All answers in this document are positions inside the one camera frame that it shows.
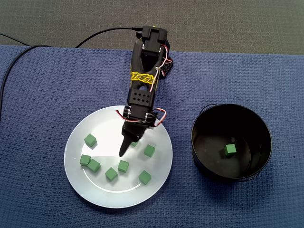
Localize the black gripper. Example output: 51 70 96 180
119 118 159 157

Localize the white round plate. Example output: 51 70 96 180
63 105 173 209

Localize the black metal bucket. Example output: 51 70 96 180
191 103 273 183

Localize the blue woven table cloth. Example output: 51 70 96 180
0 45 304 228

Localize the white red servo wire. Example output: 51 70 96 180
115 107 167 128

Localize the long black usb cable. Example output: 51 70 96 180
75 26 143 48

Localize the thick black cable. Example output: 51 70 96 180
0 44 51 124

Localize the thin black cable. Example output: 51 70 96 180
0 32 29 46

